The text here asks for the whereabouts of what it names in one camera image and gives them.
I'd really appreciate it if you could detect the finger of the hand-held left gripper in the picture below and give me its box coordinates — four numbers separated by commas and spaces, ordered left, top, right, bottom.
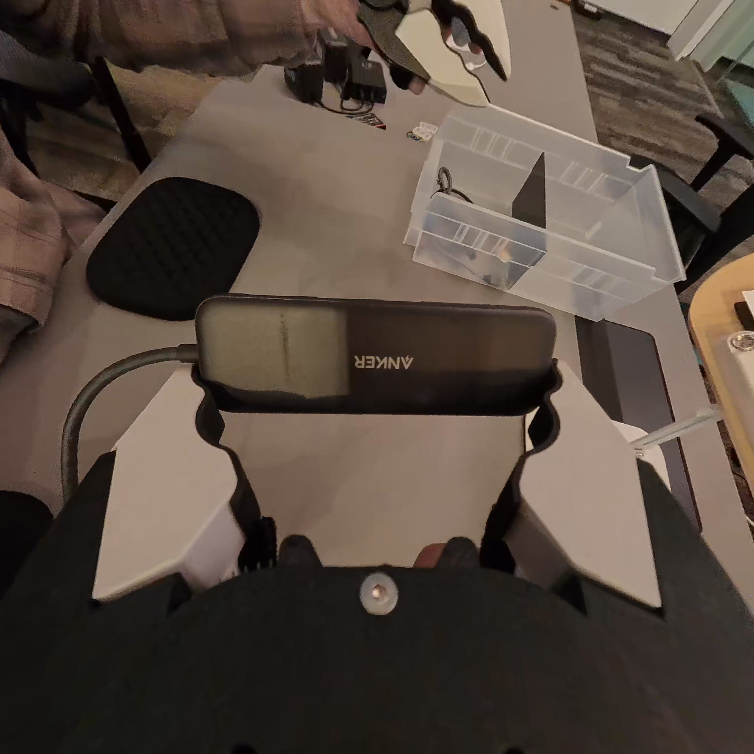
469, 0, 510, 74
395, 6, 491, 108

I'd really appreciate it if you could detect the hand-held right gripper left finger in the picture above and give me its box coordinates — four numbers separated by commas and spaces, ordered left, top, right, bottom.
92, 366, 268, 602

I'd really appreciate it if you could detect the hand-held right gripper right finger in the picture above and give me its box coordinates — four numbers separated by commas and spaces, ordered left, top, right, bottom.
483, 360, 666, 611

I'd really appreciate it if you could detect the slim hub black cable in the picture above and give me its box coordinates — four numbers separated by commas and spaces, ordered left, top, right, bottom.
62, 344, 201, 498

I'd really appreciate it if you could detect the clear plastic bin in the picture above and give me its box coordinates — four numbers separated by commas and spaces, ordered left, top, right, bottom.
403, 104, 686, 321

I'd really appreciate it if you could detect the slim black usb hub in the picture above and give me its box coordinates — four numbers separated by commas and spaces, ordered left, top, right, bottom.
195, 295, 557, 417

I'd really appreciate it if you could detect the person's left forearm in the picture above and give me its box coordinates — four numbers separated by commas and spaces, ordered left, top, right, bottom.
24, 0, 337, 79

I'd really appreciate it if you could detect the person's left hand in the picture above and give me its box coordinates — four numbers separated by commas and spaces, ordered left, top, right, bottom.
301, 0, 370, 57

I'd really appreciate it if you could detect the small black adapter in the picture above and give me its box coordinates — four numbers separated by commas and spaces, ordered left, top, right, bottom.
340, 53, 391, 114
283, 59, 327, 109

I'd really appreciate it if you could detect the black wrist rest pad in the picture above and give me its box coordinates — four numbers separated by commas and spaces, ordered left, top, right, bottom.
0, 489, 55, 604
86, 177, 260, 321

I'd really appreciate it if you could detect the black bin divider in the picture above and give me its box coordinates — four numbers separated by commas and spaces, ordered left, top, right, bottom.
509, 151, 550, 291

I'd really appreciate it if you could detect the instruction sheet on stand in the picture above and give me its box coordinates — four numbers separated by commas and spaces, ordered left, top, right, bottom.
687, 254, 754, 498

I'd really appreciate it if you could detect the black spare cable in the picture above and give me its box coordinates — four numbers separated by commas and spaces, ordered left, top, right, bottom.
433, 168, 474, 206

